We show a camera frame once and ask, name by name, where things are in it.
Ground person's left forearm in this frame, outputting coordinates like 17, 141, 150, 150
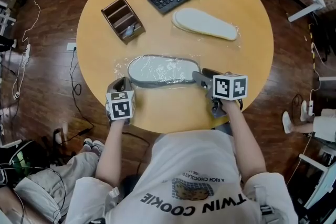
94, 119, 127, 188

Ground small white table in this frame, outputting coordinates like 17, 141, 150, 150
0, 0, 17, 37

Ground small pale round object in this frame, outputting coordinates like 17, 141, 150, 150
124, 25, 138, 38

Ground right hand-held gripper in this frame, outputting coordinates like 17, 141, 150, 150
192, 68, 248, 119

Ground person's right shoulder buckle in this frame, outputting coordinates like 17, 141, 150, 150
259, 204, 275, 216

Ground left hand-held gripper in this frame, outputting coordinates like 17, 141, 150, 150
104, 77, 137, 126

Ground person's white T-shirt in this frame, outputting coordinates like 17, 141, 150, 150
64, 129, 299, 224

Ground white metal rack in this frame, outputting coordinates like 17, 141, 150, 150
299, 148, 336, 209

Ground person's right forearm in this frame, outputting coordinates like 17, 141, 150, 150
222, 99, 267, 185

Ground brown wooden organizer box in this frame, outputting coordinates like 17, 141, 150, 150
100, 0, 146, 46

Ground white insole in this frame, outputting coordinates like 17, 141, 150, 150
172, 7, 238, 41

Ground white floor cable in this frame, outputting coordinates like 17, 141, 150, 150
20, 0, 42, 47

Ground black floor cable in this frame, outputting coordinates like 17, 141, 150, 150
68, 48, 96, 137

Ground grey-edged insole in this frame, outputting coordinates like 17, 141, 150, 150
128, 54, 202, 89

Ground person's grey trousers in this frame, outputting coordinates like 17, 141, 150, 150
211, 122, 234, 137

